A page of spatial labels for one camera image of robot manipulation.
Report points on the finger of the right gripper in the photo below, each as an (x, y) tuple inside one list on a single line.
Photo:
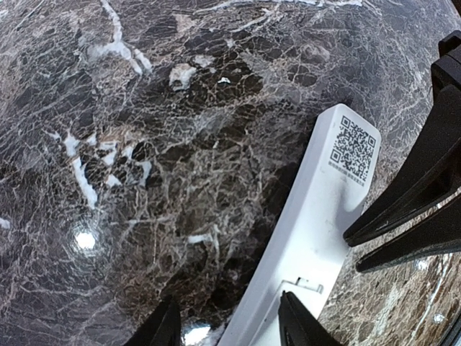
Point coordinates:
[(435, 235), (426, 177)]

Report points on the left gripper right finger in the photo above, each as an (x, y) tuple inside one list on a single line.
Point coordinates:
[(298, 327)]

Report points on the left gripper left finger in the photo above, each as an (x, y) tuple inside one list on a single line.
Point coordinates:
[(161, 328)]

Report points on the white remote control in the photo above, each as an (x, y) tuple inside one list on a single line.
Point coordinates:
[(326, 198)]

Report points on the white battery cover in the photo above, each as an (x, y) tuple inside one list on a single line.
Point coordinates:
[(308, 292)]

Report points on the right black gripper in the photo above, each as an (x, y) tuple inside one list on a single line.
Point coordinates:
[(446, 70)]

